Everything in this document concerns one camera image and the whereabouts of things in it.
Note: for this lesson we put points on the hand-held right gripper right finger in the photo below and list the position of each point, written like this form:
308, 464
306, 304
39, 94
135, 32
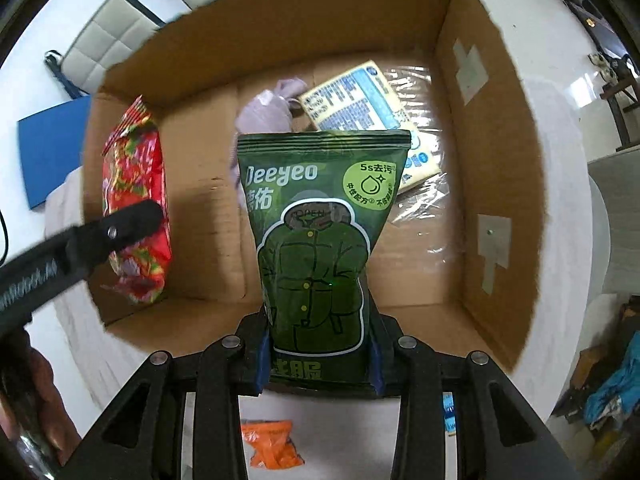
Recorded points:
376, 367

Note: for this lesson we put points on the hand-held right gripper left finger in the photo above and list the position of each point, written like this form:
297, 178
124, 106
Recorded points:
260, 367

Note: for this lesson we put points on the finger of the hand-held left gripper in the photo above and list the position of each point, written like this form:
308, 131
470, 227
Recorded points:
127, 222

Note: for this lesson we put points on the red floral packet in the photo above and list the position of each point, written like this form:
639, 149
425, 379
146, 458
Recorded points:
135, 170

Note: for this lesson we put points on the brown cardboard box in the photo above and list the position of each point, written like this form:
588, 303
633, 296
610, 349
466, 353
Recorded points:
210, 210

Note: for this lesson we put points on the green wipes packet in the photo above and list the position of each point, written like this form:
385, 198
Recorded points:
310, 260

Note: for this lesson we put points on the person's left hand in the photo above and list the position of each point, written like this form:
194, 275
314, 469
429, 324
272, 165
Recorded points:
50, 400

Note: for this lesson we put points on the orange packet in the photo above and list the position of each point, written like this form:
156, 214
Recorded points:
272, 442

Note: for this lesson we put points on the blue labelled packet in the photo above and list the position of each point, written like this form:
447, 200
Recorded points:
450, 412

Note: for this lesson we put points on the blue flat board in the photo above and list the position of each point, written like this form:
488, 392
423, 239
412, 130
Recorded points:
52, 155

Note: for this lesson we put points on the clear plastic wrap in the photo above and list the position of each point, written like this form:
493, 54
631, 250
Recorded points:
425, 210

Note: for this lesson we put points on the lavender cloth pouch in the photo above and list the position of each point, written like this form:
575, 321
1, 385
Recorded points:
265, 110

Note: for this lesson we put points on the small cardboard box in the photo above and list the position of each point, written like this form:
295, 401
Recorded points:
592, 367

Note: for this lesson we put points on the blue cloth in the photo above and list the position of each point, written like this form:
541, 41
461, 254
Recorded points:
615, 395

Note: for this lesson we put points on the yellow blue printed packet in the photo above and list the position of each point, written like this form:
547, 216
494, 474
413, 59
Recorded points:
350, 95

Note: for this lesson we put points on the wooden stool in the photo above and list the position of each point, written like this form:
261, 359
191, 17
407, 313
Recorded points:
617, 90

